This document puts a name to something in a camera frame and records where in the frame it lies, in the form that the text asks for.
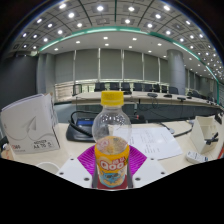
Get black microphone unit cable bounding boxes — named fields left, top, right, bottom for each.
left=156, top=121, right=194, bottom=138

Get recessed ceiling lights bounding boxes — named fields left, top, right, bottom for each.
left=19, top=0, right=221, bottom=73

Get black conference microphone unit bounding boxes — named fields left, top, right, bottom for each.
left=65, top=109, right=101, bottom=144

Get white printed paper sheet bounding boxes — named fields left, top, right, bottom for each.
left=113, top=126, right=184, bottom=161

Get white cardboard paper box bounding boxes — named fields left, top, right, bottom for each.
left=0, top=92, right=62, bottom=155

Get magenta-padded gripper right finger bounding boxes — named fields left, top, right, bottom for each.
left=126, top=145, right=167, bottom=189

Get small white remote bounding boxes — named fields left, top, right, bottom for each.
left=185, top=150, right=204, bottom=165

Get yellow-capped orange drink bottle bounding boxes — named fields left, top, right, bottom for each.
left=91, top=90, right=133, bottom=190

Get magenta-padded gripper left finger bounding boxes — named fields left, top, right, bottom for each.
left=55, top=145, right=99, bottom=189

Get row of black chairs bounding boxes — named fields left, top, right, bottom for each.
left=71, top=81, right=181, bottom=96

